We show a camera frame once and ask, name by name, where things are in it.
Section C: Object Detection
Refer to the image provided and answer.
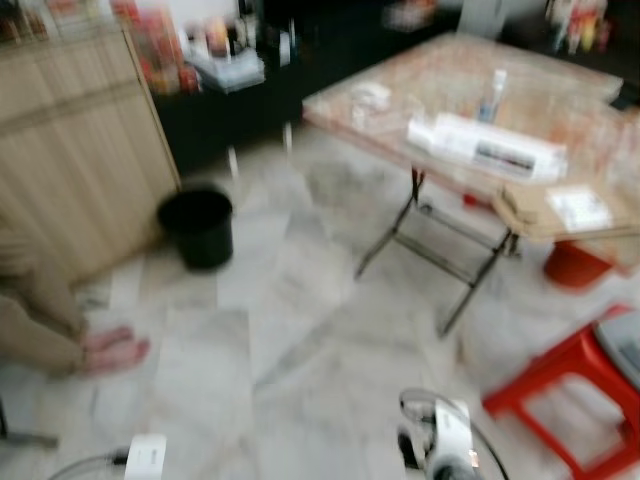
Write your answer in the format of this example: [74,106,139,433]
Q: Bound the black rubbish bin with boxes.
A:
[156,183,235,271]

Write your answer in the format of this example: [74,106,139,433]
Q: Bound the red plastic stool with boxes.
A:
[482,303,640,480]

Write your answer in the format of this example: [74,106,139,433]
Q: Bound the grey seat cushion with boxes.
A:
[592,308,640,389]

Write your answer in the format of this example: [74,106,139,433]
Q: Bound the red plastic bucket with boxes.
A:
[543,240,618,293]

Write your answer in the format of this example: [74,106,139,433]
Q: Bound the flat cardboard box white label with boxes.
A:
[493,180,640,243]

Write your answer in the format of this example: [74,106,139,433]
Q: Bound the white flat rectangular pack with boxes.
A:
[406,112,571,184]

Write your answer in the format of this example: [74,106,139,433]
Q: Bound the small white striped pack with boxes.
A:
[348,83,393,113]

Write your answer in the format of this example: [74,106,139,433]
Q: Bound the clear plastic bottle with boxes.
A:
[478,68,509,125]

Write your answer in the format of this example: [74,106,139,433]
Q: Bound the marble-top folding table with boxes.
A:
[302,33,640,339]

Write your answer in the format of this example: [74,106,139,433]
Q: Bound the person in beige trousers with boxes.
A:
[0,228,153,379]

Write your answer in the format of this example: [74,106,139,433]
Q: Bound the light wooden cabinet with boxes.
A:
[0,18,183,286]

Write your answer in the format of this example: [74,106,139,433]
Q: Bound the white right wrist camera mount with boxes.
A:
[420,398,477,480]

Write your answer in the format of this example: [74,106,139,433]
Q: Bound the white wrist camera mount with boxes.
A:
[420,398,477,480]
[124,432,168,480]

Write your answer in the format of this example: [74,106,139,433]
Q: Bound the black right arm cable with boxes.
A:
[398,388,511,480]

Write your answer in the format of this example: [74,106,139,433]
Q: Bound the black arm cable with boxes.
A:
[45,450,129,480]
[398,388,511,480]

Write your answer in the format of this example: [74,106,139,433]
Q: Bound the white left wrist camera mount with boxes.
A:
[124,432,168,480]

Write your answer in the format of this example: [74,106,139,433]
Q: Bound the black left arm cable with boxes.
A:
[45,450,129,480]

